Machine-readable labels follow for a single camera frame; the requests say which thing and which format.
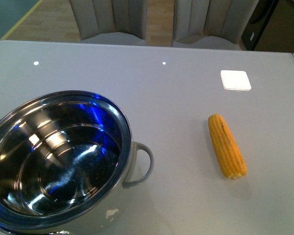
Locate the black washing machine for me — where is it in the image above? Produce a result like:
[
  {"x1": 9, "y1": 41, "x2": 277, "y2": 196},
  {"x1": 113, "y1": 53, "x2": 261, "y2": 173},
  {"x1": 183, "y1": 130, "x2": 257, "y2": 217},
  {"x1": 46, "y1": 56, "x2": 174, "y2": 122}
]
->
[{"x1": 242, "y1": 0, "x2": 278, "y2": 50}]

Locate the left beige upholstered chair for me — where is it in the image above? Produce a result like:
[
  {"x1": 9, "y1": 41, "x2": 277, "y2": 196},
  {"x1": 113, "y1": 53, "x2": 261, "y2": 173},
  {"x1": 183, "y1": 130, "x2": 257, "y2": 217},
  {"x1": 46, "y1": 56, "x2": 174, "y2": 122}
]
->
[{"x1": 69, "y1": 0, "x2": 147, "y2": 46}]

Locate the yellow corn cob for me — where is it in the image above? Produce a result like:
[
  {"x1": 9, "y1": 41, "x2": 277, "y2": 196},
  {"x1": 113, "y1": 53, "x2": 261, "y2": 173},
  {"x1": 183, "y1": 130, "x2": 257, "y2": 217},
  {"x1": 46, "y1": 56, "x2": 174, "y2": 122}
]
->
[{"x1": 208, "y1": 114, "x2": 248, "y2": 180}]

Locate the brown sofa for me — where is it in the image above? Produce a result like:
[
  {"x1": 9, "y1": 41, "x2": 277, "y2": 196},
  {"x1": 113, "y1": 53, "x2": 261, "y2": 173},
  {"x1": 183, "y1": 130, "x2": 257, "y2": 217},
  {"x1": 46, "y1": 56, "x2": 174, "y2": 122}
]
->
[{"x1": 254, "y1": 0, "x2": 294, "y2": 53}]

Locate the beige upholstered chair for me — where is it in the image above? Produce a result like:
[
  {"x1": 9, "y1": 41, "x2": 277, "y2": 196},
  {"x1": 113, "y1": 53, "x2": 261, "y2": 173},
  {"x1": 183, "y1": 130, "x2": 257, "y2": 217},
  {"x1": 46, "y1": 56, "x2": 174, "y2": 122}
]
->
[
  {"x1": 171, "y1": 0, "x2": 258, "y2": 50},
  {"x1": 69, "y1": 0, "x2": 147, "y2": 46}
]

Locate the right beige upholstered chair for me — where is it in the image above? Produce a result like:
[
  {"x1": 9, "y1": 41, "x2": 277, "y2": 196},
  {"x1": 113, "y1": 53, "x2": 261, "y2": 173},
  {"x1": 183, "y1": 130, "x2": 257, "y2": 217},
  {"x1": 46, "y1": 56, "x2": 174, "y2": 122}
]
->
[{"x1": 171, "y1": 0, "x2": 258, "y2": 50}]

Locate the stainless steel pot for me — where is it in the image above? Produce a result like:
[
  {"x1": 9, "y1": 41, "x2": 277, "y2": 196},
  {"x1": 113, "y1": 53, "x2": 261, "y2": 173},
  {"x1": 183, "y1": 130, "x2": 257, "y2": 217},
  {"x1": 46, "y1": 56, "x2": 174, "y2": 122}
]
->
[{"x1": 0, "y1": 91, "x2": 154, "y2": 235}]

